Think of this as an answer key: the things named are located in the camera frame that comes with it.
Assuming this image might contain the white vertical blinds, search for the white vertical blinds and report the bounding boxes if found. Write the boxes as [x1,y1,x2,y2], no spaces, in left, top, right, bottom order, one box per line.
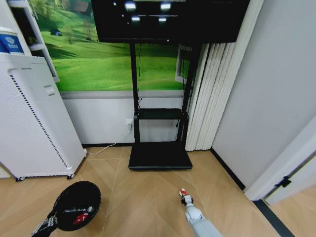
[185,42,238,152]

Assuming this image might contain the black television floor stand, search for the black television floor stand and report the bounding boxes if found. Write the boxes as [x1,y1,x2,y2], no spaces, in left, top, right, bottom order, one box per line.
[128,41,202,171]

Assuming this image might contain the thin black hanging cable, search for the thin black hanging cable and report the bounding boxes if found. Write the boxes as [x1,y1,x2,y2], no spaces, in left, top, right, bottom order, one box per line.
[136,42,143,104]

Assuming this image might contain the black floor threshold strip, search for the black floor threshold strip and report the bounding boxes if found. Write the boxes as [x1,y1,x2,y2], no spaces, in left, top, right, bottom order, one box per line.
[252,199,295,237]

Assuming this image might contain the black door hinge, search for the black door hinge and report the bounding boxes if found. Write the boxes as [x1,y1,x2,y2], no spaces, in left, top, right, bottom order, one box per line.
[275,175,292,189]

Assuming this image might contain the white perforated air purifier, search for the white perforated air purifier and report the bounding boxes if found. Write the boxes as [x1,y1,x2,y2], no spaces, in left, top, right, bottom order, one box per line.
[0,53,87,182]

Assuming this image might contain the green meadow wall mural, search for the green meadow wall mural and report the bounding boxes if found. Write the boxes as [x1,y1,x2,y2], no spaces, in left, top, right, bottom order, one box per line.
[28,0,191,92]

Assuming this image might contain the white power cable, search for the white power cable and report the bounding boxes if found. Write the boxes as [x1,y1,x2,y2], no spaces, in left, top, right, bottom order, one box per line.
[87,127,132,157]

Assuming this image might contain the white door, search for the white door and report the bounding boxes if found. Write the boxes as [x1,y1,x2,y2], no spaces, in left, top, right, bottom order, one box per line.
[244,118,316,206]

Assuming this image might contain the white shelf unit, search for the white shelf unit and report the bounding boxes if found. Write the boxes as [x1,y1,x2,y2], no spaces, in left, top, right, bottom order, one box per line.
[6,0,61,83]

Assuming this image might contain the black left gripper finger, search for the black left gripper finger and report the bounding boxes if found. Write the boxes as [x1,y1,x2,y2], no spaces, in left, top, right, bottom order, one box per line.
[48,212,60,225]

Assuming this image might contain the black television screen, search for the black television screen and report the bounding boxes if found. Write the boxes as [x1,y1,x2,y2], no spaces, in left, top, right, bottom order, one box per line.
[91,0,251,44]

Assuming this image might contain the blue white carton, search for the blue white carton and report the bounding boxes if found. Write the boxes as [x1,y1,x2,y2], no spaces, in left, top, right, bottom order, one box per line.
[0,25,26,55]

